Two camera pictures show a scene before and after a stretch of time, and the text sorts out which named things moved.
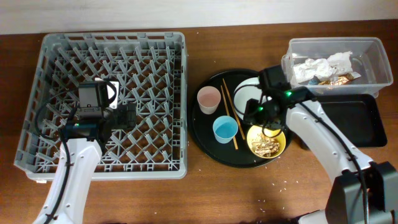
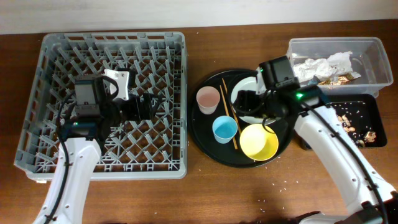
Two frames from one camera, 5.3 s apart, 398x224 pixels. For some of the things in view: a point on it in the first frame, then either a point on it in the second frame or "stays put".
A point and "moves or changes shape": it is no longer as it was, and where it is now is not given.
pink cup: [209, 98] stays put
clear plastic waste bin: [338, 65] stays put
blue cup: [225, 127] stays put
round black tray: [216, 127] stays put
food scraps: [265, 146] → [369, 137]
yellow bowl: [266, 144] moves or changes shape
